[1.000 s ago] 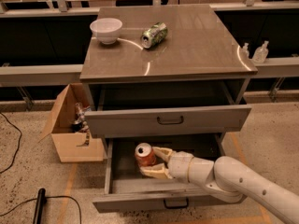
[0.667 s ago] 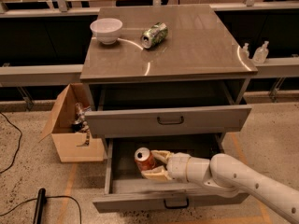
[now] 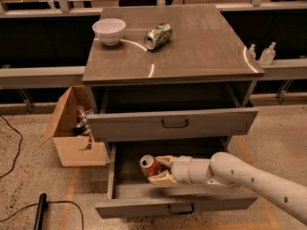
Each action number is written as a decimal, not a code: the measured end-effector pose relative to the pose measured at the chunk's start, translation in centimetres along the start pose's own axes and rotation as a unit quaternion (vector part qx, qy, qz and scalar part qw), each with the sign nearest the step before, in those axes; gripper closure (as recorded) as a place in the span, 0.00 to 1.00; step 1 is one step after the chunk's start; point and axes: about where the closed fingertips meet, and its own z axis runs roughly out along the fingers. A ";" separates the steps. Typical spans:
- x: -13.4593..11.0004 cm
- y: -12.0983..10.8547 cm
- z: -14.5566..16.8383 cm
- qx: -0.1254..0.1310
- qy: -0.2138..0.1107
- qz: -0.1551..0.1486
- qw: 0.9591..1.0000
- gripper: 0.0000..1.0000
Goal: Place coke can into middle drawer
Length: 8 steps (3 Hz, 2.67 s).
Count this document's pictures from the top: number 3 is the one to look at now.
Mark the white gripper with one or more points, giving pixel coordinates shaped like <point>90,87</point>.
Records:
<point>180,169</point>

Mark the red coke can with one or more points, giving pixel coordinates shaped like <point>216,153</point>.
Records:
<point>149,166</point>

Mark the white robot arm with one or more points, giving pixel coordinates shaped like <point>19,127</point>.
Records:
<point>224,170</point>

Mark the grey middle open drawer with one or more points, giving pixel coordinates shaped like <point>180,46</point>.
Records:
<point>130,194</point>

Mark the grey open drawer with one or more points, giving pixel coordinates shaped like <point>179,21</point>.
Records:
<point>130,194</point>
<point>141,126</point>

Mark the grey upper open drawer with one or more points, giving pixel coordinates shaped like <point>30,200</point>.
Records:
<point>141,126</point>

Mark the grey drawer cabinet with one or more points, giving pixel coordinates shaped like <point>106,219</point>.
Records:
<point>204,65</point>

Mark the green crushed soda can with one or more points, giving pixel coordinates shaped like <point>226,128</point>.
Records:
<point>158,36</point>

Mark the snack bags in box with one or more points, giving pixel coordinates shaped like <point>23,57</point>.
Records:
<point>82,128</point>

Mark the cardboard box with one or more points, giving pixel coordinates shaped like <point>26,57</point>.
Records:
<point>73,150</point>

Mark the small clear pump bottle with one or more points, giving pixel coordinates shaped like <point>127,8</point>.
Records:
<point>252,50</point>

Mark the white bowl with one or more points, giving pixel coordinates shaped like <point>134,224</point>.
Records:
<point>109,31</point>

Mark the clear sanitizer pump bottle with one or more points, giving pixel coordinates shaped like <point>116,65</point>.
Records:
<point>268,55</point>

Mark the grey metal railing shelf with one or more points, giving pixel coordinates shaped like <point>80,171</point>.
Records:
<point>65,76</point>

